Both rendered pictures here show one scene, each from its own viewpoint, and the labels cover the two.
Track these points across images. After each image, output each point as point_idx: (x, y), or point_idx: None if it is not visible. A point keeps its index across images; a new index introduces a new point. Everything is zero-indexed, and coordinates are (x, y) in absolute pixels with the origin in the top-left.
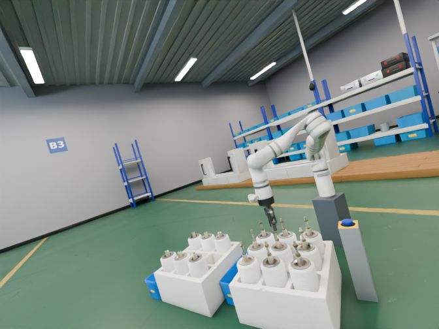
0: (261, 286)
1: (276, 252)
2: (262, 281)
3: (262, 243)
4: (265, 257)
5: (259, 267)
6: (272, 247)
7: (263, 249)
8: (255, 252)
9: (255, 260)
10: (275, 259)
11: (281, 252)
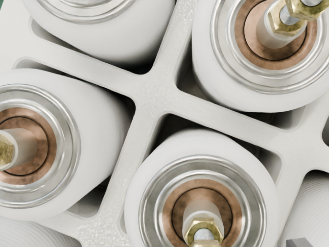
0: (7, 59)
1: (137, 190)
2: (50, 65)
3: (310, 83)
4: (213, 92)
5: (117, 50)
6: (202, 168)
7: (227, 91)
8: (198, 22)
9: (79, 33)
10: (36, 175)
11: (128, 225)
